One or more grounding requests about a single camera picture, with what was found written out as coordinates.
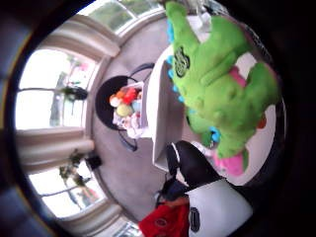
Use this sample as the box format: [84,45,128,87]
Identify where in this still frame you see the white box of toys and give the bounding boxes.
[110,81,148,139]

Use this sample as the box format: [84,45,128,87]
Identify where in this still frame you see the yellow-green ball toy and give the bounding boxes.
[116,104,134,119]

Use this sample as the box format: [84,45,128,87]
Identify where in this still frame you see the red plush toy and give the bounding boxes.
[122,87,138,106]

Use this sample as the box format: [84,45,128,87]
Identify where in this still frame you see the black round chair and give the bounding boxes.
[95,62,156,153]

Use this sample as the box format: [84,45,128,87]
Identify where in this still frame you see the green plush dinosaur toy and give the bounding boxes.
[164,0,283,178]

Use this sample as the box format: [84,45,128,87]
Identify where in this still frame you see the dark blue bag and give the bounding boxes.
[155,179,190,205]

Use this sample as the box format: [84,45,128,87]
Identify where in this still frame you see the small black box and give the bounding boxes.
[86,154,104,171]

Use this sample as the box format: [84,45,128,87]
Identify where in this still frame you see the hanging green plant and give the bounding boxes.
[60,85,89,102]

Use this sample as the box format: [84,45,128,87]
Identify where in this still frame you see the leafy green plant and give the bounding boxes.
[58,149,94,188]

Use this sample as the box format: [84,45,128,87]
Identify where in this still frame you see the red bag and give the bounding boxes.
[137,202,191,237]

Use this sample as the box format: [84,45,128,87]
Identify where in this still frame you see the small orange-red object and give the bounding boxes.
[256,116,268,130]

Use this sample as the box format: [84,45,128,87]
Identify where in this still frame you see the beige curtain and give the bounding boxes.
[15,127,97,175]
[41,14,121,62]
[61,199,123,232]

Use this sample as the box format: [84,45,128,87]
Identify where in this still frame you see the large window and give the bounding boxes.
[29,160,107,218]
[15,48,97,131]
[78,0,163,33]

